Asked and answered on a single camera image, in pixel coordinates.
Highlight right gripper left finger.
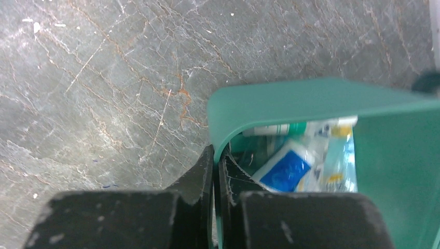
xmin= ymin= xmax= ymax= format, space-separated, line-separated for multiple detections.
xmin=24 ymin=145 xmax=214 ymax=248

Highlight white blue ointment tube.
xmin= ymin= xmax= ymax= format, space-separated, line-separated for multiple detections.
xmin=251 ymin=139 xmax=316 ymax=192

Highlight white pill bottle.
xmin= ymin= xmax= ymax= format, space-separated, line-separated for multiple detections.
xmin=242 ymin=122 xmax=307 ymax=137

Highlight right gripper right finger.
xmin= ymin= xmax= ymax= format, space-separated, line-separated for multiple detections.
xmin=216 ymin=155 xmax=394 ymax=248

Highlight green medicine kit box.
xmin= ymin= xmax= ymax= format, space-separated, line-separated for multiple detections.
xmin=207 ymin=78 xmax=439 ymax=248

